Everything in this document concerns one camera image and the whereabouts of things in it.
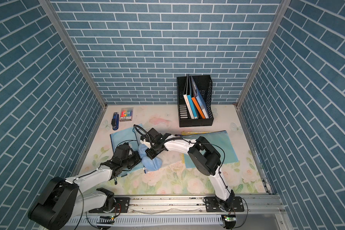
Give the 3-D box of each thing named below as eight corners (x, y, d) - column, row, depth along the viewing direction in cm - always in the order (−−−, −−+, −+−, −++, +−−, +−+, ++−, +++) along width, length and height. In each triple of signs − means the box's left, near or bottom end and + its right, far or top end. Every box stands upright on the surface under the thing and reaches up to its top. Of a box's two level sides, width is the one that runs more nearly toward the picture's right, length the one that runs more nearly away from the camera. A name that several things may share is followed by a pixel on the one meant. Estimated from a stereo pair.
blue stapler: (113, 130, 107) (110, 126, 102) (115, 115, 116) (112, 110, 112) (118, 129, 107) (115, 125, 103) (119, 114, 117) (117, 110, 113)
